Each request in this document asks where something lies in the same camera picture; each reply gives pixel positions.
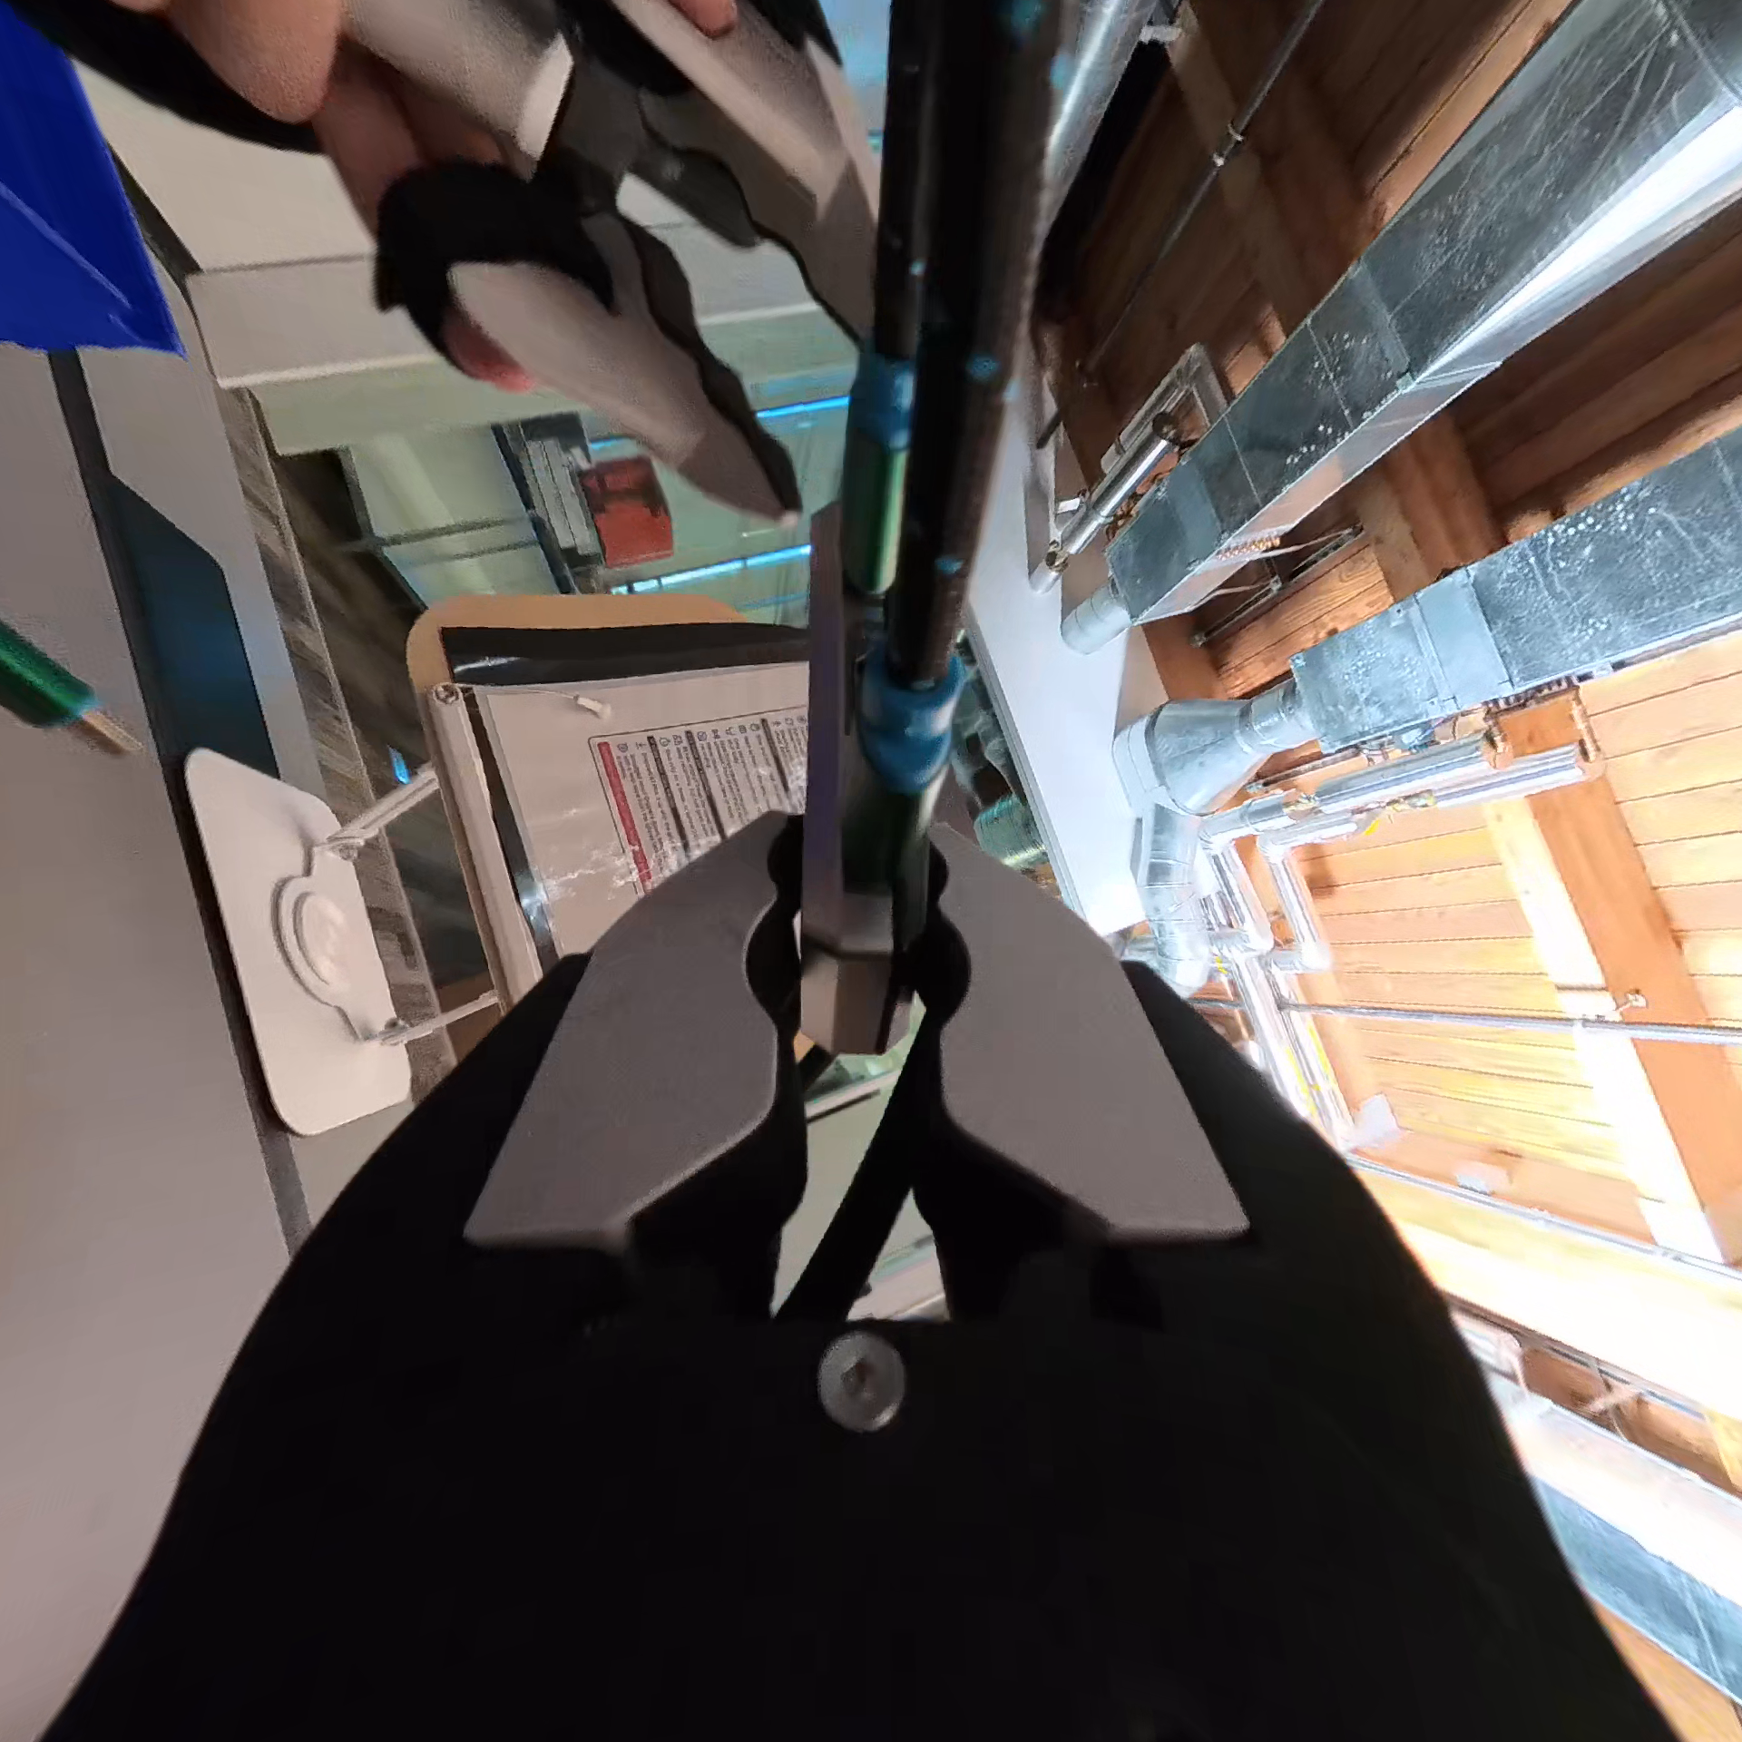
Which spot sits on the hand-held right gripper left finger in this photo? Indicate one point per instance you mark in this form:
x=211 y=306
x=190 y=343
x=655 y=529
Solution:
x=639 y=1090

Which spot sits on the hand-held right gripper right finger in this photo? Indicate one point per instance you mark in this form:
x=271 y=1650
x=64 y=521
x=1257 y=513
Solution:
x=1089 y=1090

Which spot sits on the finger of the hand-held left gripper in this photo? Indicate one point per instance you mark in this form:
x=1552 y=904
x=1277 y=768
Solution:
x=788 y=135
x=612 y=367

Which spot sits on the grey hdmi switch adapter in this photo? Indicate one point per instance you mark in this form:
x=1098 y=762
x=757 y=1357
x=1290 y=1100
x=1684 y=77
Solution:
x=845 y=980

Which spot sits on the blue plastic bin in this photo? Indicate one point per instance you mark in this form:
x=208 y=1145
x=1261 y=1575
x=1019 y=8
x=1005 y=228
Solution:
x=69 y=203

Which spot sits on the person's left hand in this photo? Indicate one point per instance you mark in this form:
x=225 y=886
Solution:
x=271 y=55

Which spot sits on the red case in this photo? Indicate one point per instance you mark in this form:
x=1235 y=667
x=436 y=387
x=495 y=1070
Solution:
x=623 y=511

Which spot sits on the printed instruction sheet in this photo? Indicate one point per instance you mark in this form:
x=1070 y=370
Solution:
x=654 y=777

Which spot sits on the conical silver duct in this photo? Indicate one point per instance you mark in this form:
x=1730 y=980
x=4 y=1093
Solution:
x=1223 y=744

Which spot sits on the rectangular metal air duct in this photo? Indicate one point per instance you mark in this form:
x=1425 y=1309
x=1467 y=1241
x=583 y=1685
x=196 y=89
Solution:
x=1429 y=272

